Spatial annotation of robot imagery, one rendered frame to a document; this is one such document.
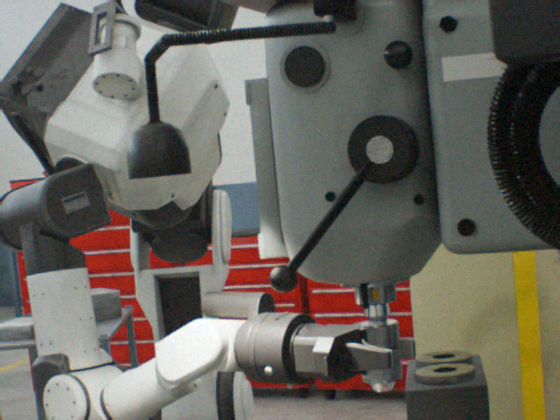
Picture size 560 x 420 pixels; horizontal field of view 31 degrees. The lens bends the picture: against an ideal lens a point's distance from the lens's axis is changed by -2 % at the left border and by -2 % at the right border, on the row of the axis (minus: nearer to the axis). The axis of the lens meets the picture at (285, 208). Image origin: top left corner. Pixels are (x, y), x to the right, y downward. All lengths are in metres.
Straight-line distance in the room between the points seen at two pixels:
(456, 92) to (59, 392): 0.72
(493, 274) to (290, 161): 1.85
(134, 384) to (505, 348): 1.71
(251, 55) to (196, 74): 9.26
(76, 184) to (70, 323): 0.20
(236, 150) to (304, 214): 9.77
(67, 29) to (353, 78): 0.70
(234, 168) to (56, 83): 9.31
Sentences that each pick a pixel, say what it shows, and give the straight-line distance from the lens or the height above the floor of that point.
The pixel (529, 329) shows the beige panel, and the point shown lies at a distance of 2.95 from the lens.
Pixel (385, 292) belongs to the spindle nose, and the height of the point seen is 1.29.
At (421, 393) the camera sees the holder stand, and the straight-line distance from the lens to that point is 1.52.
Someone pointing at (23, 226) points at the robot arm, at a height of 1.39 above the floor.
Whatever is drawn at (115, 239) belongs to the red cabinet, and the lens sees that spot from 6.49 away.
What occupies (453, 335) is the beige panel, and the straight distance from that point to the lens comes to 2.98.
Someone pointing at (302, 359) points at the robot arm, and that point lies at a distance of 1.23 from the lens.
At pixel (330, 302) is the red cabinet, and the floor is 0.59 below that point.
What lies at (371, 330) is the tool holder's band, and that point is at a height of 1.25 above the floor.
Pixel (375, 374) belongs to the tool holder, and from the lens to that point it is 1.21.
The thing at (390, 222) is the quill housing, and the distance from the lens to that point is 1.10.
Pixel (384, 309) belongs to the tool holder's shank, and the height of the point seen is 1.27.
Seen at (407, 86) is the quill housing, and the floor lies 1.52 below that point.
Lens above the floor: 1.46
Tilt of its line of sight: 3 degrees down
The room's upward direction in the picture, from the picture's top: 5 degrees counter-clockwise
